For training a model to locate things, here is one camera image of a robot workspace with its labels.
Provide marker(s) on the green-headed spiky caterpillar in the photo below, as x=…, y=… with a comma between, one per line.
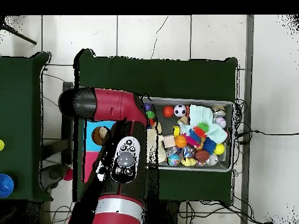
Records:
x=150, y=114

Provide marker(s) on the black rod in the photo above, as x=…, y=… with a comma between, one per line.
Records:
x=23, y=38

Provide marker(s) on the wooden box with three holes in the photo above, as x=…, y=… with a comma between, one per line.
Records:
x=90, y=142

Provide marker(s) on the clear mesh bin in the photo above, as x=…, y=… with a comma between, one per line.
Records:
x=205, y=168

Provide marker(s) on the small baseball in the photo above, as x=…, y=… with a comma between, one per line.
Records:
x=220, y=122

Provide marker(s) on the small soccer ball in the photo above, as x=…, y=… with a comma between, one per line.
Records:
x=180, y=110

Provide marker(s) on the long multicoloured spiky caterpillar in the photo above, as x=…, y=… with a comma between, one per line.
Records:
x=195, y=136

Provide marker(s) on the brown toy football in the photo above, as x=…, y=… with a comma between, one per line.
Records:
x=202, y=155

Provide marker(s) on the small yellow-green ball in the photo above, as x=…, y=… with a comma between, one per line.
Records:
x=1, y=145

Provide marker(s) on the mint green knitted cloth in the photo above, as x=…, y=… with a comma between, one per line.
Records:
x=201, y=114

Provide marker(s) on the black metal frame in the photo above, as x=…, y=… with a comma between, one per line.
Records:
x=66, y=140

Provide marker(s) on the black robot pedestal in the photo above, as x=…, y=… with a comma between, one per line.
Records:
x=168, y=214

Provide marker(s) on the plain orange ball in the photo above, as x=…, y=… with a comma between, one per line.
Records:
x=168, y=111

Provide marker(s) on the cream knitted cloth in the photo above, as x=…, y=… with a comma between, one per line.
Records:
x=161, y=151

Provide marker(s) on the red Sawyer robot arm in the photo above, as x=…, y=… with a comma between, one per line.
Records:
x=112, y=105

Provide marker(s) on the small orange basketball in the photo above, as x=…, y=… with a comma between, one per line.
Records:
x=181, y=141

